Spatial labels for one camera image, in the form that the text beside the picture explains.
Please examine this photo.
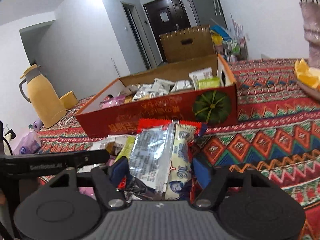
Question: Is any pink snack packet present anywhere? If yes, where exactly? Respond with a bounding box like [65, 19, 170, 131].
[99, 95, 125, 109]

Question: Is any green nut bar packet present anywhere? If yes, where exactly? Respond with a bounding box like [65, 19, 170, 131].
[198, 77, 220, 89]

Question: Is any red cardboard tray box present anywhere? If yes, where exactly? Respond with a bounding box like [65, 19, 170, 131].
[75, 54, 238, 138]

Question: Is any yellow thermos jug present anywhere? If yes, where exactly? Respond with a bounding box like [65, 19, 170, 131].
[19, 64, 67, 128]

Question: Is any white grey snack packet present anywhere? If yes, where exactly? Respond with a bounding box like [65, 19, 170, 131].
[132, 84, 153, 101]

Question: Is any dark entrance door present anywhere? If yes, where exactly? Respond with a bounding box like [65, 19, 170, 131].
[143, 0, 191, 62]

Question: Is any white charging cable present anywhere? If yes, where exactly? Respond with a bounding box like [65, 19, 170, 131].
[49, 108, 82, 131]

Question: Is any bowl of orange peels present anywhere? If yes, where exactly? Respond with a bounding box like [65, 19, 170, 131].
[294, 59, 319, 101]

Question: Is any grey refrigerator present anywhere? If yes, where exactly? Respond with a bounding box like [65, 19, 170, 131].
[188, 0, 227, 29]

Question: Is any brown cardboard box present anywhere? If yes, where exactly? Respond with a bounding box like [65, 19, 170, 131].
[159, 25, 215, 63]

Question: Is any pink textured vase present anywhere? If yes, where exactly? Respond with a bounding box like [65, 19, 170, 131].
[300, 2, 320, 68]

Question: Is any patterned red tablecloth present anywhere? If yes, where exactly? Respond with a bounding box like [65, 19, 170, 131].
[0, 58, 320, 240]

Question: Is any purple tissue pack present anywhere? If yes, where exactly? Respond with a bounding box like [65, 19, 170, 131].
[10, 129, 41, 155]

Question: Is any silver milk candy bag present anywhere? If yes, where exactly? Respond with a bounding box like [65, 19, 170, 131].
[117, 118, 208, 202]

